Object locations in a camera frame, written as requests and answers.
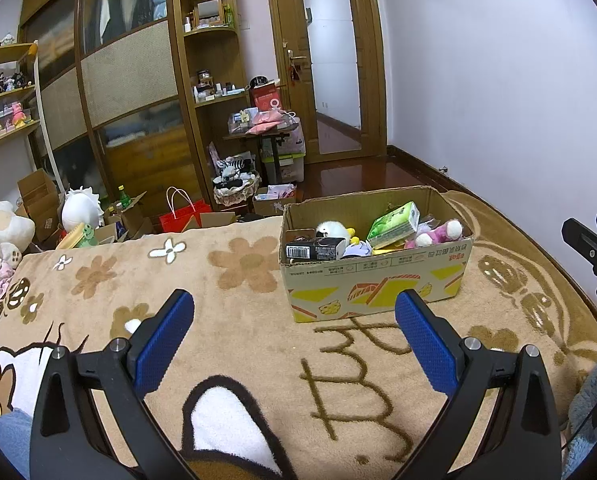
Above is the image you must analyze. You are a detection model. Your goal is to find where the person's leg in jeans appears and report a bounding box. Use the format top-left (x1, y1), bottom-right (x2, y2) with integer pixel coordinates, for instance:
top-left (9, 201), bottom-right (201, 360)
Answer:
top-left (0, 407), bottom-right (34, 480)

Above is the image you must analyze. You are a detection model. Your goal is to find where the pink bear plush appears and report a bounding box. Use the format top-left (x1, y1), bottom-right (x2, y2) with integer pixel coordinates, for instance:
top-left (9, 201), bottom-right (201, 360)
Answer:
top-left (403, 219), bottom-right (465, 250)

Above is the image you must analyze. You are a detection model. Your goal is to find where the wooden corner shelf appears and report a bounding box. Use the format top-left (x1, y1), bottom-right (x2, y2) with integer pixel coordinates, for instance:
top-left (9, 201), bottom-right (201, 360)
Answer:
top-left (171, 0), bottom-right (259, 211)

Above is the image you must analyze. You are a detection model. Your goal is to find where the row of dark figurines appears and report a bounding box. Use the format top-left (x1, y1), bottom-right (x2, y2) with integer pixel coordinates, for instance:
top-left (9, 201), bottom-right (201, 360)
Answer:
top-left (0, 67), bottom-right (34, 101)

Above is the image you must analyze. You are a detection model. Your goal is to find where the pink bag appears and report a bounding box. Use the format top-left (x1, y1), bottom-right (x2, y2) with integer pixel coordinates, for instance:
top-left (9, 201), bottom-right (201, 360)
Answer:
top-left (246, 109), bottom-right (292, 135)

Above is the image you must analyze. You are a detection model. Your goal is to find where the small wooden table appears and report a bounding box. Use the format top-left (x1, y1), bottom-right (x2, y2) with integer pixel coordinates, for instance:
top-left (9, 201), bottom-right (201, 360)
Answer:
top-left (223, 127), bottom-right (301, 186)

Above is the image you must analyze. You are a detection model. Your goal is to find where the person's right forearm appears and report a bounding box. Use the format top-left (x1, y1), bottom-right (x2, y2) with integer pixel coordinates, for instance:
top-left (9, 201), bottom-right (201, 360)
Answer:
top-left (563, 310), bottom-right (597, 480)

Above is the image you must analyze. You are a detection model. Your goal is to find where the open cardboard box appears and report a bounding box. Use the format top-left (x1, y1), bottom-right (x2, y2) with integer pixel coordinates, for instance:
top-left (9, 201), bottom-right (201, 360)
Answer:
top-left (17, 168), bottom-right (62, 243)
top-left (103, 191), bottom-right (154, 238)

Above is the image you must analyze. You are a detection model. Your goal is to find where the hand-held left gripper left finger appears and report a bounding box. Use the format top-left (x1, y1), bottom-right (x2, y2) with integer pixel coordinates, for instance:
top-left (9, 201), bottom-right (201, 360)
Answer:
top-left (28, 288), bottom-right (199, 480)

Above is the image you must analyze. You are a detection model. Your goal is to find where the red paper bag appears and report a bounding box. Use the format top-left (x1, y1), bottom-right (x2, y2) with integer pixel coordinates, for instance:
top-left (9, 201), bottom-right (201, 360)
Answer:
top-left (159, 186), bottom-right (212, 233)

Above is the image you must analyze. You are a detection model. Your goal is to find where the wooden figurine shelf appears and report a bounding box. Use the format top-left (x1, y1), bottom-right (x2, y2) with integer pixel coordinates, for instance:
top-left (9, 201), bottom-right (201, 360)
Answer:
top-left (0, 40), bottom-right (42, 211)

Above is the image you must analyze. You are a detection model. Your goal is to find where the photo frame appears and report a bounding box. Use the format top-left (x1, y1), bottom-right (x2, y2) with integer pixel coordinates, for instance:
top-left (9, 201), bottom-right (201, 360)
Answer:
top-left (194, 0), bottom-right (224, 26)

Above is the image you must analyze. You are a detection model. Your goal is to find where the clear plastic storage box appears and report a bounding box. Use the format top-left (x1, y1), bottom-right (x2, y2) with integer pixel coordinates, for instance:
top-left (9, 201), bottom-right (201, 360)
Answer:
top-left (261, 152), bottom-right (306, 184)

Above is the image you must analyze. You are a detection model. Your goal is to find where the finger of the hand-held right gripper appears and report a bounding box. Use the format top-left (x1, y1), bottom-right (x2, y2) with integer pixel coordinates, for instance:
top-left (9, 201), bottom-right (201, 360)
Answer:
top-left (562, 217), bottom-right (597, 306)

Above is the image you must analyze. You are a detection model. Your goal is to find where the red box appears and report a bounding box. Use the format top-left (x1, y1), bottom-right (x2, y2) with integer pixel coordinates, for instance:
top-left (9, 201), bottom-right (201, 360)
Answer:
top-left (250, 84), bottom-right (282, 111)

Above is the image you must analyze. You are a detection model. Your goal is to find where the wicker basket of socks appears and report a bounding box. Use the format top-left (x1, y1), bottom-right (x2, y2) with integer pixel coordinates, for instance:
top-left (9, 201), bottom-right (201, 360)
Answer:
top-left (213, 157), bottom-right (262, 206)

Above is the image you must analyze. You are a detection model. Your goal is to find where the cardboard box with papers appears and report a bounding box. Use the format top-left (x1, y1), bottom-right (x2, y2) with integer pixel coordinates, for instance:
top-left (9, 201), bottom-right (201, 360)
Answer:
top-left (252, 185), bottom-right (299, 217)

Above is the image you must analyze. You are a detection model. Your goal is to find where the green tissue pack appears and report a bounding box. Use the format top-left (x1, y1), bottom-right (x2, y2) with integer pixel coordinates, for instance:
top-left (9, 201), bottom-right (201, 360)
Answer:
top-left (367, 201), bottom-right (421, 250)

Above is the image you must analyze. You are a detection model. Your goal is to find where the black carton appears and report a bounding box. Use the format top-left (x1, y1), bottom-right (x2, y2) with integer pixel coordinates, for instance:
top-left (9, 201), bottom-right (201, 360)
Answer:
top-left (285, 237), bottom-right (349, 262)

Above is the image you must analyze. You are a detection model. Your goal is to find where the large white beige plush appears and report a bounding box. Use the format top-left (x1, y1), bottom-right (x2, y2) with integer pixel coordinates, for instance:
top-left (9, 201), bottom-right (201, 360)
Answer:
top-left (0, 201), bottom-right (36, 286)

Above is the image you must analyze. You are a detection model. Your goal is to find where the black white penguin plush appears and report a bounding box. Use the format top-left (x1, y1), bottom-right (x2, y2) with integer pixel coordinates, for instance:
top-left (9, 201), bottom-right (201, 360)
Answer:
top-left (314, 220), bottom-right (361, 246)

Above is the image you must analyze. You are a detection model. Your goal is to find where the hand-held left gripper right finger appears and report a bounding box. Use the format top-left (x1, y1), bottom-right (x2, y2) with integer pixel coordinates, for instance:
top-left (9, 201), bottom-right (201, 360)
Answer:
top-left (393, 288), bottom-right (564, 480)

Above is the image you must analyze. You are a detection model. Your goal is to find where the row of pastel figurines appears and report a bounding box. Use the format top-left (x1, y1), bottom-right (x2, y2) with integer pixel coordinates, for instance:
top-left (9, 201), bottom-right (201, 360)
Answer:
top-left (0, 101), bottom-right (29, 143)

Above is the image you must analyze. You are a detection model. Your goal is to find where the printed cardboard box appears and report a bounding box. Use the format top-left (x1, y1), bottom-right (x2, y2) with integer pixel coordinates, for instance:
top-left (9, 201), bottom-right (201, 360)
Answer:
top-left (280, 186), bottom-right (474, 323)

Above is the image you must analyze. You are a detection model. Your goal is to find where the wooden door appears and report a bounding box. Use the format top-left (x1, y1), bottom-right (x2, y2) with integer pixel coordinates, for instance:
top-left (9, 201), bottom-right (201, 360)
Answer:
top-left (263, 0), bottom-right (389, 163)

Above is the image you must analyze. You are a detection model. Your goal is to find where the wooden wardrobe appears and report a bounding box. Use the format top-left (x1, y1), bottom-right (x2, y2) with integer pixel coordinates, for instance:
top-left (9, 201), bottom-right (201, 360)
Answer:
top-left (18, 0), bottom-right (189, 231)

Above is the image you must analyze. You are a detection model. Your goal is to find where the white spiky round plush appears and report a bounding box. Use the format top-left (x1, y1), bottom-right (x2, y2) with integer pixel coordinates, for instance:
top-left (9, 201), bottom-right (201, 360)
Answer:
top-left (61, 186), bottom-right (104, 231)

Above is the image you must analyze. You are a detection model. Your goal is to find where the green frog plush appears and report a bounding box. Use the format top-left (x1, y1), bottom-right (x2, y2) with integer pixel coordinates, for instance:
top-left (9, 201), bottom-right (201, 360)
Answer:
top-left (56, 223), bottom-right (99, 250)

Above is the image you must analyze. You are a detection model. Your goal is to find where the white pole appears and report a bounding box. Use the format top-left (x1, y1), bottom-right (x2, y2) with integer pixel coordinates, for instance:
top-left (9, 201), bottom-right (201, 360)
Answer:
top-left (31, 40), bottom-right (62, 196)

